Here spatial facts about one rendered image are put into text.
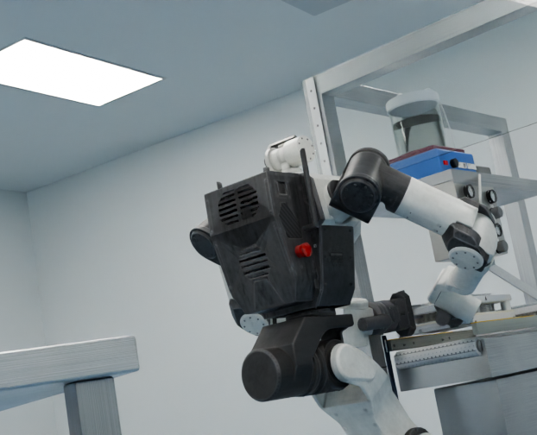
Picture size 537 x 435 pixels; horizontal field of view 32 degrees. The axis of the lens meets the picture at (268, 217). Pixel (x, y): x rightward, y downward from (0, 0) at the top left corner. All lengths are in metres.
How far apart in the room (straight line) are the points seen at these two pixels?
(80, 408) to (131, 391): 6.85
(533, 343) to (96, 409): 1.97
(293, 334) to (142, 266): 5.66
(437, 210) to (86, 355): 1.28
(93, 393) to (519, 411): 1.91
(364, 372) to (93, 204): 6.05
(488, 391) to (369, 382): 0.54
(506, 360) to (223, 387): 4.76
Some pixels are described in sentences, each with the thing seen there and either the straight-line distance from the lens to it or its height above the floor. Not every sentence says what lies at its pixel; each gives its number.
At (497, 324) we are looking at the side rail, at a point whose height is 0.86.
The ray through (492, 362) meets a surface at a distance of 2.53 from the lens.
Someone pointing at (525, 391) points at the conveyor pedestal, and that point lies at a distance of 2.76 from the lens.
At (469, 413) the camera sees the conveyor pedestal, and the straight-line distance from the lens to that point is 2.68.
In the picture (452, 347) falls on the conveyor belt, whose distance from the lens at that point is 2.53.
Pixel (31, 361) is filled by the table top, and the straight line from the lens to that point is 0.89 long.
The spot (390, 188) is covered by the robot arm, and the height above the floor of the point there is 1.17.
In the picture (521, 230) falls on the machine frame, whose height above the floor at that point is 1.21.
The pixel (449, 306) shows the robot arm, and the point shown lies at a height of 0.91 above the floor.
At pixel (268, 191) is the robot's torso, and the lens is 2.02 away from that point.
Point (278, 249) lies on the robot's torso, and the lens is 2.02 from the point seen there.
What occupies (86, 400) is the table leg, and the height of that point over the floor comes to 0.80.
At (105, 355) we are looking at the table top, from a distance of 0.91.
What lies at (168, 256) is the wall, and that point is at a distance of 7.48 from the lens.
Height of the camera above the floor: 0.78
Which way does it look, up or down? 11 degrees up
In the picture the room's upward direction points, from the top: 10 degrees counter-clockwise
